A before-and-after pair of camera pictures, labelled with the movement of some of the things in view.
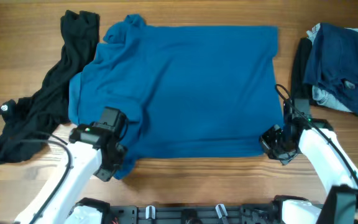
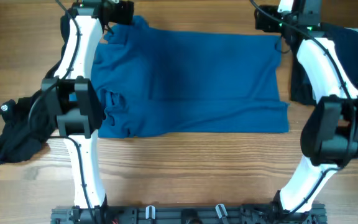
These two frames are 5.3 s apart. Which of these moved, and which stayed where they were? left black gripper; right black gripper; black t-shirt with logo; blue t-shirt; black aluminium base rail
Moved: left black gripper; right black gripper; blue t-shirt
Stayed: black aluminium base rail; black t-shirt with logo
